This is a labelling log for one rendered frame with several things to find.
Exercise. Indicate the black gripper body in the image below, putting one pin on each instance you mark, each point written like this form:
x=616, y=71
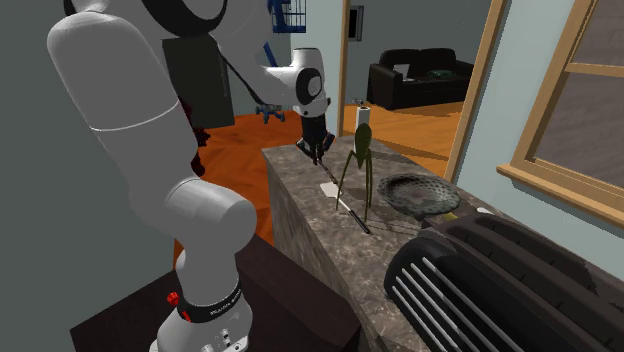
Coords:
x=314, y=130

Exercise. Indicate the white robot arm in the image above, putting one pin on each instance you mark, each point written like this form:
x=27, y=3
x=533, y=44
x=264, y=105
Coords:
x=126, y=97

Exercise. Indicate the green three-legged citrus juicer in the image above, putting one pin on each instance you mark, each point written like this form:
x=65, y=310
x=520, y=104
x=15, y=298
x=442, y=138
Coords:
x=363, y=139

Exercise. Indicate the white paper towel roll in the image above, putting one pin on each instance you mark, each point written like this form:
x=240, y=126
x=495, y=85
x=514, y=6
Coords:
x=362, y=118

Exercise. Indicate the black and white spatula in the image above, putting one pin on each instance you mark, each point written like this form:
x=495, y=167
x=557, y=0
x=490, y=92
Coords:
x=330, y=190

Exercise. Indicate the black sofa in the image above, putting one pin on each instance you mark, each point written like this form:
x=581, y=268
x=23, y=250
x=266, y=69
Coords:
x=419, y=83

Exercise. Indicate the blue wheeled rack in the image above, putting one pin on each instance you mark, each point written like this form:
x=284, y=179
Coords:
x=288, y=17

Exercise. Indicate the grey mesh colander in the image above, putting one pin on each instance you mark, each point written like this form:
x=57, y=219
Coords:
x=419, y=196

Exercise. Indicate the dark robot stand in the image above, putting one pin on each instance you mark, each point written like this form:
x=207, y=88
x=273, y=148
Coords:
x=292, y=312

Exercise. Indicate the wooden framed window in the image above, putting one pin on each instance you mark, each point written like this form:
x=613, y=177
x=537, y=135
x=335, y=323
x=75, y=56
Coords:
x=541, y=122

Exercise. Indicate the black toaster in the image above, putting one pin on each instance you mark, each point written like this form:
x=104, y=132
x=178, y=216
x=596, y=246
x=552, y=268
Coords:
x=492, y=282

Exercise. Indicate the wooden door frame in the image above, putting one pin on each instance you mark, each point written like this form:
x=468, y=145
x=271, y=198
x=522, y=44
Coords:
x=343, y=73

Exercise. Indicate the grey wall picture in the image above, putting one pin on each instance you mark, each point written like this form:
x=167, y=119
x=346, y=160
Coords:
x=356, y=23

